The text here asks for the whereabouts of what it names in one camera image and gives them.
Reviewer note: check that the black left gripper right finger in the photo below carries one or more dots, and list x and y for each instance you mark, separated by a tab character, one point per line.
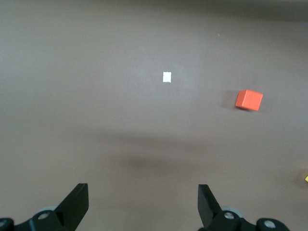
216	221

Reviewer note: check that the small tape piece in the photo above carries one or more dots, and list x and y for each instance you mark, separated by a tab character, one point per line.
166	77

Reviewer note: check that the brown table cover sheet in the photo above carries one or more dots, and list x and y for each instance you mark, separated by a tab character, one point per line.
96	96

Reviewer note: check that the orange wooden block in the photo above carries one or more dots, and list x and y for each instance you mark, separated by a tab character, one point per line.
247	100

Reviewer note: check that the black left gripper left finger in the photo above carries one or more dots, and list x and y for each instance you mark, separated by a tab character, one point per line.
62	216

